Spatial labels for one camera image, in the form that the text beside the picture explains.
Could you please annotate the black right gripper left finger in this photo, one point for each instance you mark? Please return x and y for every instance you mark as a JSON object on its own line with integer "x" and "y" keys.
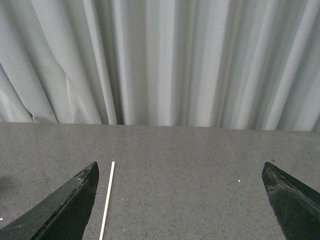
{"x": 63, "y": 215}

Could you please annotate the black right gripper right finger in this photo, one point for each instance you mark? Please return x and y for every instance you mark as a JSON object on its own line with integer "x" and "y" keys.
{"x": 295, "y": 204}

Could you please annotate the white chopstick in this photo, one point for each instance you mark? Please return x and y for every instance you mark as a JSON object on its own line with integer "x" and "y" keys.
{"x": 107, "y": 200}

